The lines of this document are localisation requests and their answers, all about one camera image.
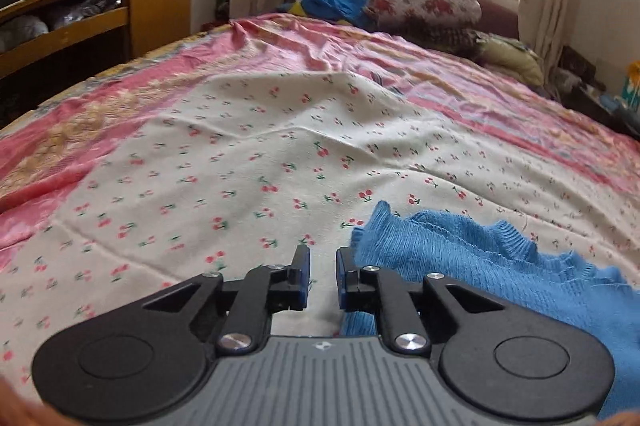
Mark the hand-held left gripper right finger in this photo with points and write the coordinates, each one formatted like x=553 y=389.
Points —
x=341 y=278

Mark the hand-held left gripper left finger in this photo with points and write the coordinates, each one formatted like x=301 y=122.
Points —
x=302 y=278

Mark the blue knit sweater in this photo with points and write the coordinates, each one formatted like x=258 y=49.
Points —
x=490 y=276

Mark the white cherry-print bed sheet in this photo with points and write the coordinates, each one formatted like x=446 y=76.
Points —
x=240 y=166

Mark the cherry print bed sheet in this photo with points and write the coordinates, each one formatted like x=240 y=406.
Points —
x=350 y=51

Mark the brown checked cloth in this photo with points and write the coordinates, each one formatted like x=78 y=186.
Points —
x=450 y=40

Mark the crumpled blue cloth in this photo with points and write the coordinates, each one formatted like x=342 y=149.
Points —
x=335 y=4

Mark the pale yellow pillow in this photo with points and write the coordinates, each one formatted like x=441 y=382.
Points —
x=510 y=56

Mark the rolled red floral quilt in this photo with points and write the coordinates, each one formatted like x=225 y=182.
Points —
x=425 y=4

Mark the wooden cabinet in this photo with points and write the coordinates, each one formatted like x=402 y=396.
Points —
x=150 y=11

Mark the dark wooden nightstand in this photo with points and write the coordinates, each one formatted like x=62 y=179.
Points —
x=595 y=86

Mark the flower-print box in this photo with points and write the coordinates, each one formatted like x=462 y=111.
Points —
x=632 y=84

